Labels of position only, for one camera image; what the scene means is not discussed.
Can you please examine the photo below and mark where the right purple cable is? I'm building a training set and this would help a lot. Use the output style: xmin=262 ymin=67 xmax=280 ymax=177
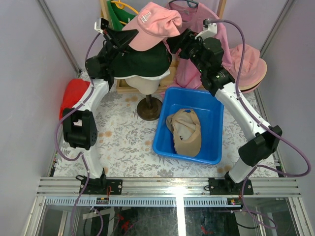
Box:
xmin=204 ymin=18 xmax=312 ymax=229

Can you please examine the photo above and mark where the black cap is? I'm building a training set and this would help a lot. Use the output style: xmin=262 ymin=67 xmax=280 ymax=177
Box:
xmin=111 ymin=42 xmax=172 ymax=77

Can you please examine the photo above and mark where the green tank top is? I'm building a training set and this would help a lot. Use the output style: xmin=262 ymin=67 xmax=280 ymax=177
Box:
xmin=107 ymin=0 xmax=136 ymax=31

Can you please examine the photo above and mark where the pink baseball cap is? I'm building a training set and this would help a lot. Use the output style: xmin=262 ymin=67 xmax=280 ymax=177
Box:
xmin=123 ymin=2 xmax=182 ymax=52

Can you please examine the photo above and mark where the yellow clothes hanger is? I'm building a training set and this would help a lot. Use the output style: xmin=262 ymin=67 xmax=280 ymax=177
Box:
xmin=111 ymin=0 xmax=137 ymax=15

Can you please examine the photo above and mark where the wooden clothes rack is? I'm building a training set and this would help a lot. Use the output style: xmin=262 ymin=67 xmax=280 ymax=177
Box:
xmin=99 ymin=0 xmax=226 ymax=93

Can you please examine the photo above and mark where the white baseball cap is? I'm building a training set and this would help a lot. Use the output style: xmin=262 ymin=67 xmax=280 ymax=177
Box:
xmin=120 ymin=69 xmax=170 ymax=81

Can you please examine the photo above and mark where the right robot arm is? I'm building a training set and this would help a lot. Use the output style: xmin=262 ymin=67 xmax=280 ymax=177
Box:
xmin=166 ymin=29 xmax=282 ymax=194

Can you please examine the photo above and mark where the grey clothes hanger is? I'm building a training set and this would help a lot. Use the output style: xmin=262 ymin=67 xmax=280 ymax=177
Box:
xmin=167 ymin=0 xmax=199 ymax=22

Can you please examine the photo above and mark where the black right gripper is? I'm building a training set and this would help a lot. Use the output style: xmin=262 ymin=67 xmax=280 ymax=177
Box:
xmin=166 ymin=29 xmax=207 ymax=75

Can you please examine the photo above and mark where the aluminium frame rail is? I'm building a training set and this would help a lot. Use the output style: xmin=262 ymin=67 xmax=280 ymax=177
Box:
xmin=36 ymin=177 xmax=301 ymax=207

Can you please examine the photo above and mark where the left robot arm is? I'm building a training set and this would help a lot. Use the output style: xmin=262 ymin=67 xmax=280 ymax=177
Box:
xmin=59 ymin=28 xmax=138 ymax=194

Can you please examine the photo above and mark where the blue plastic bin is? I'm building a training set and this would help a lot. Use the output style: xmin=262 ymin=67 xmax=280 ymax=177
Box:
xmin=153 ymin=87 xmax=224 ymax=165

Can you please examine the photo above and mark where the black bucket hat beige brim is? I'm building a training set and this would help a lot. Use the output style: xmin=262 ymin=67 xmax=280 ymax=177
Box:
xmin=242 ymin=81 xmax=261 ymax=93

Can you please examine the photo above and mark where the khaki baseball cap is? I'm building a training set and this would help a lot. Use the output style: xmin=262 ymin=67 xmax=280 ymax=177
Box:
xmin=166 ymin=109 xmax=201 ymax=157

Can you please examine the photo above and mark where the red cloth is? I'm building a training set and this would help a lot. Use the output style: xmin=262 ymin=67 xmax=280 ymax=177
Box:
xmin=59 ymin=78 xmax=90 ymax=119

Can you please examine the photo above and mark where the beige mannequin head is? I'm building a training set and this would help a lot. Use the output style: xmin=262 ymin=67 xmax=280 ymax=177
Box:
xmin=125 ymin=76 xmax=160 ymax=95

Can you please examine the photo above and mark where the pink t-shirt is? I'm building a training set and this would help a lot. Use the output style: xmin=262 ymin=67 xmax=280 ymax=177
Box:
xmin=166 ymin=2 xmax=232 ymax=89

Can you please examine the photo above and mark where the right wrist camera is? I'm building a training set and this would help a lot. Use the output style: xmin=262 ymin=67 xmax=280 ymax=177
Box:
xmin=195 ymin=19 xmax=218 ymax=40

